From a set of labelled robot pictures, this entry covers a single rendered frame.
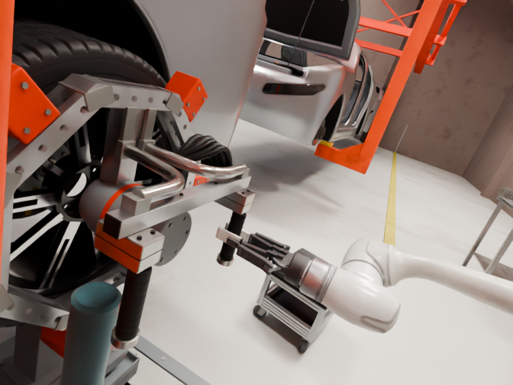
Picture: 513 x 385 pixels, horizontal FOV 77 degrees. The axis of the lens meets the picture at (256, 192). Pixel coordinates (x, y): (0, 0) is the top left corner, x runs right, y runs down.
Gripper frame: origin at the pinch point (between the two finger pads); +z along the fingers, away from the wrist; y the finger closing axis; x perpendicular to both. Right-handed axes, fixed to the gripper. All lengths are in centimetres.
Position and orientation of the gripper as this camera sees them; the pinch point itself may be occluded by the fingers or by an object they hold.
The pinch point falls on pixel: (232, 234)
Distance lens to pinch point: 82.9
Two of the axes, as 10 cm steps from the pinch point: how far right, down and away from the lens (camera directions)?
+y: 4.0, -1.9, 9.0
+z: -8.7, -3.9, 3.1
